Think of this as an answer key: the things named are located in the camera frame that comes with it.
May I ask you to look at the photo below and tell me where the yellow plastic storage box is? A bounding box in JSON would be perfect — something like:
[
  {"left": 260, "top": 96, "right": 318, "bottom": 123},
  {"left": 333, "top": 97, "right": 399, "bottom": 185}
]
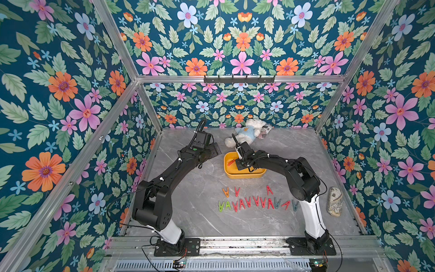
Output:
[{"left": 224, "top": 151, "right": 267, "bottom": 179}]

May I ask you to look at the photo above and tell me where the red clothespin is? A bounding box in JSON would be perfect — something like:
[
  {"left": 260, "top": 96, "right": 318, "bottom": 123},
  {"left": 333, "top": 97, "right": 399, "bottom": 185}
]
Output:
[{"left": 234, "top": 188, "right": 241, "bottom": 197}]

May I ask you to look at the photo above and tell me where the orange clothespin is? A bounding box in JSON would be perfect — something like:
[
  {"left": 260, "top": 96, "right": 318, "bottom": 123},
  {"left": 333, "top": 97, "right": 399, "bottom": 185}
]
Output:
[{"left": 222, "top": 187, "right": 230, "bottom": 198}]

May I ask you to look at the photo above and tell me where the red clothespin placed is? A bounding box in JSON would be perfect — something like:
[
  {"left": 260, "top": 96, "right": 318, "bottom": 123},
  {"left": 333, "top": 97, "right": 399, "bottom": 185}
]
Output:
[
  {"left": 281, "top": 200, "right": 292, "bottom": 210},
  {"left": 245, "top": 197, "right": 251, "bottom": 208},
  {"left": 267, "top": 198, "right": 275, "bottom": 209},
  {"left": 239, "top": 199, "right": 246, "bottom": 210},
  {"left": 253, "top": 196, "right": 260, "bottom": 206},
  {"left": 232, "top": 201, "right": 239, "bottom": 212},
  {"left": 260, "top": 197, "right": 267, "bottom": 209}
]

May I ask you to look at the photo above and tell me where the green clothespin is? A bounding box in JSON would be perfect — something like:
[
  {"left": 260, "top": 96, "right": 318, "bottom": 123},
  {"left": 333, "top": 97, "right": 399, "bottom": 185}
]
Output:
[
  {"left": 225, "top": 201, "right": 232, "bottom": 210},
  {"left": 219, "top": 201, "right": 225, "bottom": 212}
]

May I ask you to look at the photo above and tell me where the teal clothespin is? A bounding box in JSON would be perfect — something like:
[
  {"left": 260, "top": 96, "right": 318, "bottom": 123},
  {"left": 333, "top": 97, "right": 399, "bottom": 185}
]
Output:
[
  {"left": 292, "top": 199, "right": 299, "bottom": 212},
  {"left": 274, "top": 197, "right": 282, "bottom": 209}
]

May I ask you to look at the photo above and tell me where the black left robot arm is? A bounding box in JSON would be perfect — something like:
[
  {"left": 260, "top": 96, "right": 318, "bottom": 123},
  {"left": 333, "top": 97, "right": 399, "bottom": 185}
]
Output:
[{"left": 131, "top": 119, "right": 221, "bottom": 254}]

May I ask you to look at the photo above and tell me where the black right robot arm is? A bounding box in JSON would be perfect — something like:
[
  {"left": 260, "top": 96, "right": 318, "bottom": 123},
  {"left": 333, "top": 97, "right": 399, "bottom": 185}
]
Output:
[{"left": 232, "top": 134, "right": 334, "bottom": 255}]

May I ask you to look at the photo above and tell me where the white plush teddy bear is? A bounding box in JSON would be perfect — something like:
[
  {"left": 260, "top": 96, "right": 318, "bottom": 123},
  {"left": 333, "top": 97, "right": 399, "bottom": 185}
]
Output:
[{"left": 224, "top": 119, "right": 266, "bottom": 148}]

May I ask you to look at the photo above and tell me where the flag print pouch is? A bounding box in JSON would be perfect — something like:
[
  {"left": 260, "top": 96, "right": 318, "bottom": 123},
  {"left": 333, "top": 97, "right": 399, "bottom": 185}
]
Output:
[{"left": 327, "top": 187, "right": 343, "bottom": 217}]

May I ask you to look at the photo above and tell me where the white vent grille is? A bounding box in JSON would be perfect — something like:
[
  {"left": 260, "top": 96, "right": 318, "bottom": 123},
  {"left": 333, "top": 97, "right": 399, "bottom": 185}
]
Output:
[{"left": 114, "top": 258, "right": 312, "bottom": 272}]

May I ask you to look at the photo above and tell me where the black hook rail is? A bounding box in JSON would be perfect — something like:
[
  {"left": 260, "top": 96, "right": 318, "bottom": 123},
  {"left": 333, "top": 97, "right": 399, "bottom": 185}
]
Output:
[{"left": 202, "top": 75, "right": 275, "bottom": 85}]

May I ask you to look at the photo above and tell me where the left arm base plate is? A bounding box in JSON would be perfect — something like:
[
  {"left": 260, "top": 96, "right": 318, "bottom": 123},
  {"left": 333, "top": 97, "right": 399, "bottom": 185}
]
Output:
[{"left": 154, "top": 238, "right": 201, "bottom": 257}]

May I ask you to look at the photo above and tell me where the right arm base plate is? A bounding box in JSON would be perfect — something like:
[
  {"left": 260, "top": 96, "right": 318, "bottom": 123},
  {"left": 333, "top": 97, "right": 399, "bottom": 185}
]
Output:
[{"left": 285, "top": 238, "right": 337, "bottom": 256}]

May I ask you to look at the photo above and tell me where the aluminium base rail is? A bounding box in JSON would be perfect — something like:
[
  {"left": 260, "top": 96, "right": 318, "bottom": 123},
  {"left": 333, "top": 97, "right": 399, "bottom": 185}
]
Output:
[{"left": 105, "top": 235, "right": 386, "bottom": 258}]

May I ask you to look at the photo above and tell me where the aluminium corner post left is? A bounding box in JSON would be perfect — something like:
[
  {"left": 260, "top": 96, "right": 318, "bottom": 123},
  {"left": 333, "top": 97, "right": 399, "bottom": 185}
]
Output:
[{"left": 93, "top": 0, "right": 163, "bottom": 134}]

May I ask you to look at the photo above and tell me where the aluminium corner post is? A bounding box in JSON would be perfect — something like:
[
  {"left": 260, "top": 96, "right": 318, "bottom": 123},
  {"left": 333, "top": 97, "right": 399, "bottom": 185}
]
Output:
[
  {"left": 314, "top": 0, "right": 400, "bottom": 135},
  {"left": 93, "top": 0, "right": 163, "bottom": 134}
]

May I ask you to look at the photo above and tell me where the aluminium corner post right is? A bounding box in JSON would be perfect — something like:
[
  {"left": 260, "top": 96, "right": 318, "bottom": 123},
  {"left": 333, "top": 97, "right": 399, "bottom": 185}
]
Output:
[{"left": 314, "top": 0, "right": 400, "bottom": 135}]

